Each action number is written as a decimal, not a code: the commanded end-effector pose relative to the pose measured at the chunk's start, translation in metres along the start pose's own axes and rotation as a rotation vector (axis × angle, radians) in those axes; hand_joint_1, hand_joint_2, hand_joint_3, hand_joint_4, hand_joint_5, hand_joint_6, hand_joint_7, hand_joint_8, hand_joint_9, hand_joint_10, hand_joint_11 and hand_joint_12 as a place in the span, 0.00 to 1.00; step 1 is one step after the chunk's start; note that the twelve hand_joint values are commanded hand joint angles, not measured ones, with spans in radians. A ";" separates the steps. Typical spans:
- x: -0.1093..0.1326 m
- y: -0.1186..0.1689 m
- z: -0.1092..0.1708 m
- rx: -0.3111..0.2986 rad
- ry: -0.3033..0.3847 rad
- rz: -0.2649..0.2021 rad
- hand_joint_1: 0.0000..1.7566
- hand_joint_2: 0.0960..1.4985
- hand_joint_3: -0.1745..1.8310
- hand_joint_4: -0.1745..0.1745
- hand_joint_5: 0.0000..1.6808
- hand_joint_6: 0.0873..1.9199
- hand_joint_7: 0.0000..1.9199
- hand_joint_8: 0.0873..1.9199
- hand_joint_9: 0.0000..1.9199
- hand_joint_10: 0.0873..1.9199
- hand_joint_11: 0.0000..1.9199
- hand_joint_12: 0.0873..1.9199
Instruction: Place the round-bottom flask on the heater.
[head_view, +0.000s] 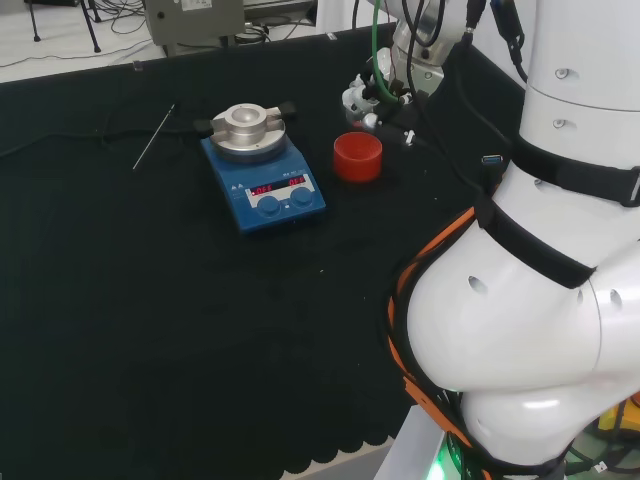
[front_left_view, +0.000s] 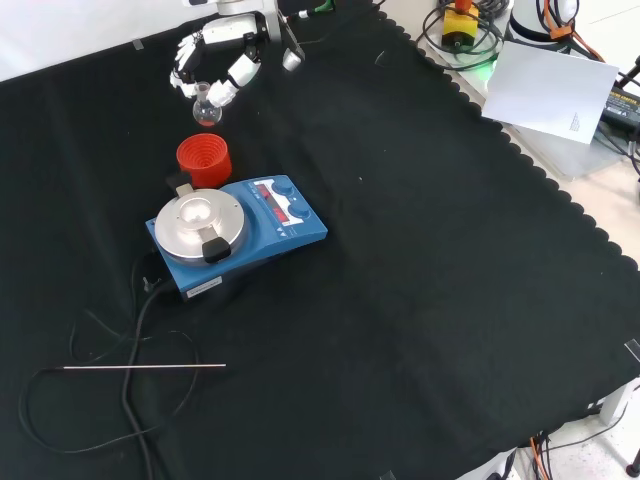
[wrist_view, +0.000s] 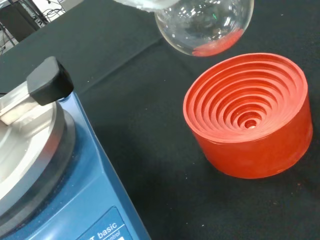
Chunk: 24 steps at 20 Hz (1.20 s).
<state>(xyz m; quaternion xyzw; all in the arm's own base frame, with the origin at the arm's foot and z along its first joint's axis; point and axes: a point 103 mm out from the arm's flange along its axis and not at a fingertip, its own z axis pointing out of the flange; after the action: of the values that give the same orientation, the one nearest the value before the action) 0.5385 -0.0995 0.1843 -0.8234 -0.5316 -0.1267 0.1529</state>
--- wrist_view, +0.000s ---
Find black case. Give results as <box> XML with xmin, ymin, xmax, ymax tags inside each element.
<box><xmin>0</xmin><ymin>4</ymin><xmax>41</xmax><ymax>44</ymax></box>

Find black bench cloth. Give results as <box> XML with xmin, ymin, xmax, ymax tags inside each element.
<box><xmin>0</xmin><ymin>0</ymin><xmax>320</xmax><ymax>240</ymax></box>

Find black floor cables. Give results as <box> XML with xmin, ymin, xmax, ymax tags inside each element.
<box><xmin>34</xmin><ymin>0</ymin><xmax>76</xmax><ymax>26</ymax></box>

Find orange-red ribbed flask ring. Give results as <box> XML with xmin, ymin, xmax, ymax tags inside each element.
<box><xmin>182</xmin><ymin>52</ymin><xmax>314</xmax><ymax>180</ymax></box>

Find heater with blue base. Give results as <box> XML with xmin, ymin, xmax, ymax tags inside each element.
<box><xmin>0</xmin><ymin>56</ymin><xmax>152</xmax><ymax>240</ymax></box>

